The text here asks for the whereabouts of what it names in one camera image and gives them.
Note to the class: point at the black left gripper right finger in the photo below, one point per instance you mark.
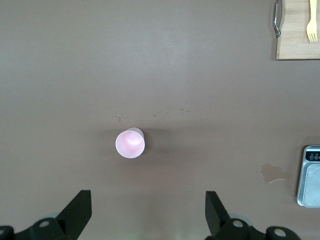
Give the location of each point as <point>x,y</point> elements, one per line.
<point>225,225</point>

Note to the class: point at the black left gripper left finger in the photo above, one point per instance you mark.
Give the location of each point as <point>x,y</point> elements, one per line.
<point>67,222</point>

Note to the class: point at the pink plastic cup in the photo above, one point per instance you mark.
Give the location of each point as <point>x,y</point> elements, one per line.
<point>130,143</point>

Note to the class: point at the brown liquid spill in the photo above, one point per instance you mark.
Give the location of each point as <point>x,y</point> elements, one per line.
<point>271,172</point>

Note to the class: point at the silver digital kitchen scale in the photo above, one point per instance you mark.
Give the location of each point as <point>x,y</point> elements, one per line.
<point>311,185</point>

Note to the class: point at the wooden cutting board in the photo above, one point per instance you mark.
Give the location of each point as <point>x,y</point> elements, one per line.
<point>295,37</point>

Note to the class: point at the yellow plastic fork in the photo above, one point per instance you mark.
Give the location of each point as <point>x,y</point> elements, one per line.
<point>311,27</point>

